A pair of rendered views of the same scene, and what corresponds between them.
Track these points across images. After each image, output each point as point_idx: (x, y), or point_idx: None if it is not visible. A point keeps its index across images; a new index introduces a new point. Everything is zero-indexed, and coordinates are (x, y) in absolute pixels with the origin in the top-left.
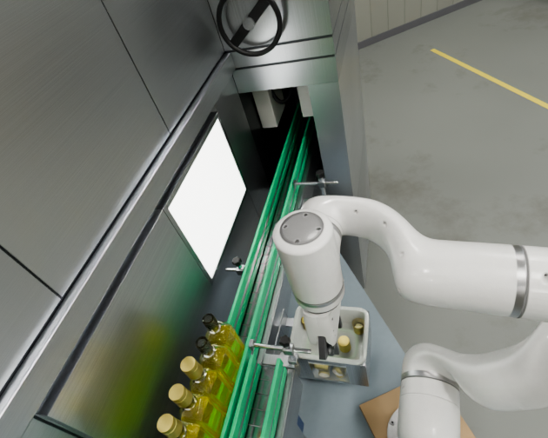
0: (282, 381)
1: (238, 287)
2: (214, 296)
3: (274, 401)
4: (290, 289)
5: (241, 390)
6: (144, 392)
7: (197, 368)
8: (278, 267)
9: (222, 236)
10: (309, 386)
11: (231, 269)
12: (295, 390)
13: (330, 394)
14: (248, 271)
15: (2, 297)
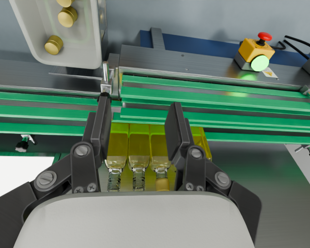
0: (136, 81)
1: (51, 134)
2: (66, 136)
3: (161, 91)
4: (19, 63)
5: (153, 119)
6: (169, 185)
7: (164, 188)
8: None
9: None
10: (108, 25)
11: (33, 140)
12: (135, 59)
13: (112, 2)
14: (26, 128)
15: None
